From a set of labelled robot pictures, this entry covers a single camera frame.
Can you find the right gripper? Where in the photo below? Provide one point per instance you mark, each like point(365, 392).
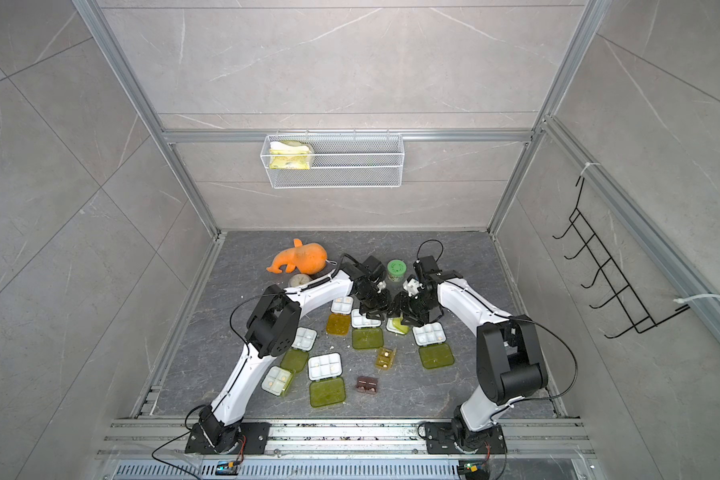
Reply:
point(400, 304)

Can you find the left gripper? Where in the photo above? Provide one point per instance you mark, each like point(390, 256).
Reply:
point(377, 314)

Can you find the small green pillbox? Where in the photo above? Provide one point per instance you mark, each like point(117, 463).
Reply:
point(396, 326)

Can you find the green lid six-cell pillbox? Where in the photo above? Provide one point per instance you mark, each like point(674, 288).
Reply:
point(366, 333)

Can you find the amber lid small pillbox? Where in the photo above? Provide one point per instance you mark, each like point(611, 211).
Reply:
point(339, 320)

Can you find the small yellow clear pillbox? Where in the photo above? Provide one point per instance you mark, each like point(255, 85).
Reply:
point(385, 358)

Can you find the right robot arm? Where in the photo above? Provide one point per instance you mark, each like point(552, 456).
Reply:
point(510, 365)

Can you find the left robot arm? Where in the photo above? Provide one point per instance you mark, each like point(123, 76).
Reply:
point(271, 331)

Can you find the green lidded jar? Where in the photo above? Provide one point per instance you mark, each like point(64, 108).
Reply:
point(396, 270)

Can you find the orange whale toy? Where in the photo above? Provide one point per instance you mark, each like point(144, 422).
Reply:
point(308, 259)

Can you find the dark red small pillbox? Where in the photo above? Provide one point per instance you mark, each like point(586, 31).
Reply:
point(367, 384)

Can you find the left green four-cell pillbox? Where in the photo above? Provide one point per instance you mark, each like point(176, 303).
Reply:
point(295, 359)

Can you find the front left small pillbox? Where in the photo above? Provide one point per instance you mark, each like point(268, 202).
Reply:
point(277, 381)

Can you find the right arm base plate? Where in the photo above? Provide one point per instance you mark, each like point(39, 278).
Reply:
point(438, 437)

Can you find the white wire wall basket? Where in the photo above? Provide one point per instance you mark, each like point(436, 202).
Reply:
point(342, 160)

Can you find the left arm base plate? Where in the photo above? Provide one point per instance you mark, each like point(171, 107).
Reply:
point(251, 438)

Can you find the black wall hook rack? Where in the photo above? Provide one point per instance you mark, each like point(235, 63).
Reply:
point(608, 272)

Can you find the metal base rail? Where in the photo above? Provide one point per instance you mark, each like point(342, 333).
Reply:
point(153, 448)

